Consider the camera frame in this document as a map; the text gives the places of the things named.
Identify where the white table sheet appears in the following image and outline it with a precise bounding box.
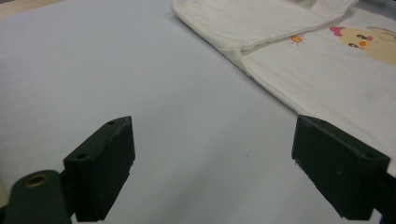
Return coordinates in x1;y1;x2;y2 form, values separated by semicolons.
0;0;396;224

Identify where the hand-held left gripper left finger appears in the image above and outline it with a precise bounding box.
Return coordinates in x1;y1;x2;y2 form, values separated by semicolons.
63;116;136;223

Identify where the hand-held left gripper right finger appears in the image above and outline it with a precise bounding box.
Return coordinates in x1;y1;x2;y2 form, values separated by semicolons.
291;114;391;221

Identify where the white baby shirt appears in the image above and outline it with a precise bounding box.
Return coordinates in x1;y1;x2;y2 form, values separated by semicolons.
171;0;396;176

